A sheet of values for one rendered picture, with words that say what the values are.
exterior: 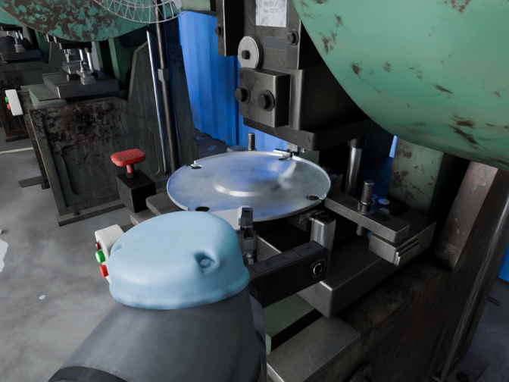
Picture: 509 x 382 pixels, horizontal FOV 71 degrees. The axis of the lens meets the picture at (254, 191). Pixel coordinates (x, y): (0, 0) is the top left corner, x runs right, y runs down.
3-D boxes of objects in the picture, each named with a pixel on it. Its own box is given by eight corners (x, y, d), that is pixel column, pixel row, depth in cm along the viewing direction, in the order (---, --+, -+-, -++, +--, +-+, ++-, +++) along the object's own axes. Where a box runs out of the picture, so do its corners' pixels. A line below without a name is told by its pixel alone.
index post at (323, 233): (320, 275, 55) (325, 221, 50) (305, 264, 57) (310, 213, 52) (332, 267, 56) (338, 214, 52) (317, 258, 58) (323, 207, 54)
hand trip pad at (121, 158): (123, 192, 83) (117, 161, 79) (114, 183, 87) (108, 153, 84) (151, 183, 87) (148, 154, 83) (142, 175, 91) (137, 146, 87)
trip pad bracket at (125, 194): (142, 256, 88) (129, 185, 79) (127, 238, 95) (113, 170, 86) (164, 247, 92) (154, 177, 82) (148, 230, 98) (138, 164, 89)
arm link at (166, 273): (167, 352, 13) (219, 512, 17) (257, 202, 22) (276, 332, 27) (5, 321, 15) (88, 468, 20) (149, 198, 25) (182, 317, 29)
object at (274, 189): (354, 171, 69) (354, 167, 68) (276, 243, 47) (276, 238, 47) (233, 146, 83) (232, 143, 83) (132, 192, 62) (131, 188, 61)
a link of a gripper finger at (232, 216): (213, 191, 53) (205, 224, 45) (252, 191, 53) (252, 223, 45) (213, 209, 55) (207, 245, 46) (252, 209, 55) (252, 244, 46)
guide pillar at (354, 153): (351, 196, 71) (360, 126, 64) (341, 192, 72) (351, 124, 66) (357, 192, 72) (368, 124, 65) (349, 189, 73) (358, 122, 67)
